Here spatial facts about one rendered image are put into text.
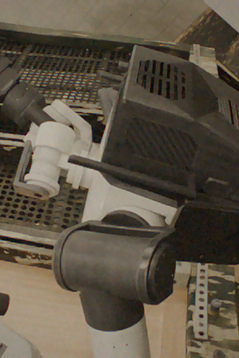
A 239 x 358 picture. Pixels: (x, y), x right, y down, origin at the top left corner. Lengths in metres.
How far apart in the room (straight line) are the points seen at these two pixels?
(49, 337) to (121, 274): 0.59
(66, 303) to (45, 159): 0.51
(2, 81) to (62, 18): 5.53
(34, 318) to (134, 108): 0.69
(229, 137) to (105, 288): 0.28
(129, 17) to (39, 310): 5.48
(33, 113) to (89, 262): 0.54
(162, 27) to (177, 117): 5.80
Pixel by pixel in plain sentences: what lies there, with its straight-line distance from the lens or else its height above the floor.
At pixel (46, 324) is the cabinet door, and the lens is 1.31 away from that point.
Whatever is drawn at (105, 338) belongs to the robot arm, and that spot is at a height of 1.25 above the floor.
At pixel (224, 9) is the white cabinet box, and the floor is 0.29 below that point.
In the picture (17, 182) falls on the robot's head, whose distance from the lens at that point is 0.93.
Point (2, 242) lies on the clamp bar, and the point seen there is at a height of 1.32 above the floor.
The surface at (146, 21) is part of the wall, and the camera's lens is 6.56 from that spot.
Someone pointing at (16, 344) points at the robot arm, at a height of 1.35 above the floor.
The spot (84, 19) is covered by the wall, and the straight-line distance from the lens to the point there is 6.72.
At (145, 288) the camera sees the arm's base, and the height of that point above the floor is 1.28.
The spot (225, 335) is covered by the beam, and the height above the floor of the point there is 0.84.
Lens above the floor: 1.60
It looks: 18 degrees down
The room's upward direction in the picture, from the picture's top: 55 degrees counter-clockwise
